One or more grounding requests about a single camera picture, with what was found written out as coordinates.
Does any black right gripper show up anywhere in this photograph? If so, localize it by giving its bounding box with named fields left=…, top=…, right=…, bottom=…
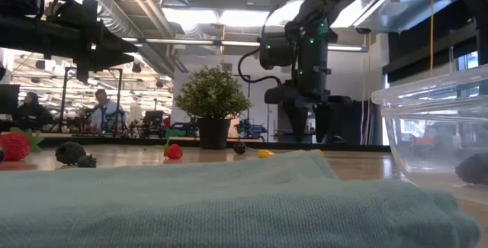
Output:
left=264, top=24, right=354, bottom=144

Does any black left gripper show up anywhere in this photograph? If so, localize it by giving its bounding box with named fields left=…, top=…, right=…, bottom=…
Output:
left=56, top=0, right=140, bottom=72

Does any dark toy blueberry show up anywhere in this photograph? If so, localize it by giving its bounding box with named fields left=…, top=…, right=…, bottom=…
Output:
left=233, top=137, right=248, bottom=156

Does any clear plastic tupperware container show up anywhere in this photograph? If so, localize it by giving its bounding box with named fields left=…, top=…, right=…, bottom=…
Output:
left=371, top=64, right=488, bottom=207

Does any small red toy strawberry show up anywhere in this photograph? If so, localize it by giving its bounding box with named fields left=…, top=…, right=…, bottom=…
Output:
left=143, top=137, right=185, bottom=161

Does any large dark toy blackberry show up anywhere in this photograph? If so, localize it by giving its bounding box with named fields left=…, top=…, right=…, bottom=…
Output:
left=55, top=141, right=88, bottom=166

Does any small dark toy blackberry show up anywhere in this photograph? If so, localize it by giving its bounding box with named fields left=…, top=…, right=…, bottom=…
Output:
left=76, top=153, right=98, bottom=169

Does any large red toy strawberry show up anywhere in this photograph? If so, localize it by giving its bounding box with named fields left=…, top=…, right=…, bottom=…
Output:
left=0, top=127, right=46, bottom=163

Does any round dark toy berry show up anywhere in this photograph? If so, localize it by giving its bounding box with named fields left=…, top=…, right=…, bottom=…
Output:
left=454, top=152, right=488, bottom=186

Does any black curtain panel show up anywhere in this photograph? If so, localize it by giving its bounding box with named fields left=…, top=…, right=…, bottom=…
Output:
left=341, top=98, right=377, bottom=145

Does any person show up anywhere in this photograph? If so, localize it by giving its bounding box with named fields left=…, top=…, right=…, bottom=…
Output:
left=85, top=89, right=129, bottom=134
left=14, top=91, right=54, bottom=133

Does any long ceiling light bar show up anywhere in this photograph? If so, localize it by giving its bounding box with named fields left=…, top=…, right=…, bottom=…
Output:
left=117, top=37, right=369, bottom=53

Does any black office chair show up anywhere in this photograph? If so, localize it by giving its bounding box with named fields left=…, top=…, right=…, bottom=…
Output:
left=143, top=109, right=165, bottom=139

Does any green storage bin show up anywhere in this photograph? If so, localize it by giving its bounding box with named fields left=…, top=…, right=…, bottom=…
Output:
left=164, top=125, right=199, bottom=140

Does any artificial green potted plant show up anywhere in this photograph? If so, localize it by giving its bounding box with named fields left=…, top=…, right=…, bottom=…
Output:
left=173, top=64, right=253, bottom=150

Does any black computer monitor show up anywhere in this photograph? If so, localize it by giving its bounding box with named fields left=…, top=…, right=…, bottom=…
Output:
left=0, top=83, right=21, bottom=115

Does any folded pale green cloth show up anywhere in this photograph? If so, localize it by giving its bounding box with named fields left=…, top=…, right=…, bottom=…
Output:
left=0, top=149, right=482, bottom=248

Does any black metal stand frame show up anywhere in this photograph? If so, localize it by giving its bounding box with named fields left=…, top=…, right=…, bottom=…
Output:
left=59, top=66, right=124, bottom=134

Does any thin black metal frame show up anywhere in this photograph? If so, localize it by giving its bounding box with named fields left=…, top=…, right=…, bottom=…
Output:
left=232, top=74, right=252, bottom=121

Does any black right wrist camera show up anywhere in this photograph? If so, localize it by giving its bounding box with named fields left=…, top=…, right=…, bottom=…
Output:
left=258, top=36, right=297, bottom=70

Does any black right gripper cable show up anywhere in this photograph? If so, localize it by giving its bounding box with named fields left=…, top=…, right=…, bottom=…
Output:
left=238, top=47, right=285, bottom=85

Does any black aluminium table frame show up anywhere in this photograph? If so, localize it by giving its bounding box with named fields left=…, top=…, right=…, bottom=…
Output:
left=37, top=136, right=392, bottom=153

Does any silver rectangular ceiling duct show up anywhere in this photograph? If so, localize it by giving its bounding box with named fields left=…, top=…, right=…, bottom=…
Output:
left=329, top=0, right=462, bottom=35

